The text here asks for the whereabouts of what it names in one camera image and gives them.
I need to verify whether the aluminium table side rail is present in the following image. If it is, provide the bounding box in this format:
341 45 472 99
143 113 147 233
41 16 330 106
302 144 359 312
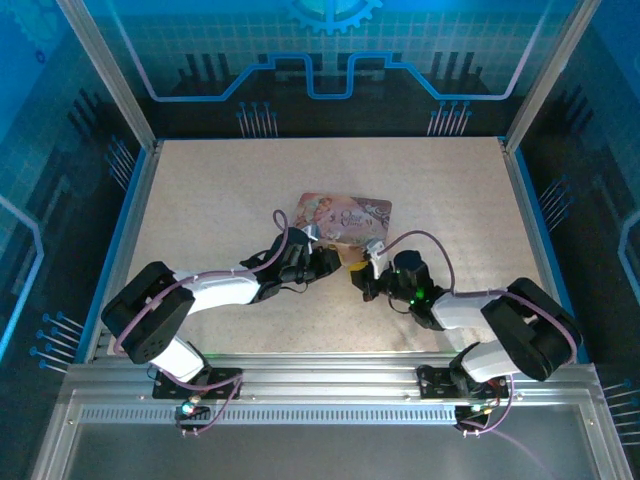
499 137 591 364
82 139 164 361

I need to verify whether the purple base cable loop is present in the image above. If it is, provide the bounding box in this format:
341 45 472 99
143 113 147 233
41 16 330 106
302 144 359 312
147 367 244 437
458 372 514 437

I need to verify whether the grey metal front panel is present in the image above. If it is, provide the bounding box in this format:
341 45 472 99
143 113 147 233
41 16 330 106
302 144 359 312
29 389 631 480

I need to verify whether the pink illustrated tin box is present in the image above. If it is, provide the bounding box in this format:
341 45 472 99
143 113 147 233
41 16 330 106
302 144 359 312
292 192 394 261

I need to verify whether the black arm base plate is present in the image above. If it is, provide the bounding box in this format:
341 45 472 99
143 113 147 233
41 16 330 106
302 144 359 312
152 367 244 401
417 365 511 401

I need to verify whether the aluminium frame post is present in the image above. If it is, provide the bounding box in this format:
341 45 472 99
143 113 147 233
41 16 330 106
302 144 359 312
55 0 164 154
502 0 599 151

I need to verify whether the small controller board with lights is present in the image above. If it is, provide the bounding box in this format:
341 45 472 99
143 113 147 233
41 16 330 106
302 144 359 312
452 402 494 431
174 402 211 426

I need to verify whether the aluminium front rail beam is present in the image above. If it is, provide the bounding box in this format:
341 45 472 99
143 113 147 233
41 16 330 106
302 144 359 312
64 352 604 407

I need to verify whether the slotted grey cable duct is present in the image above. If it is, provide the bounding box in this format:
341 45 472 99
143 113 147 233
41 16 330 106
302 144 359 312
79 405 459 426

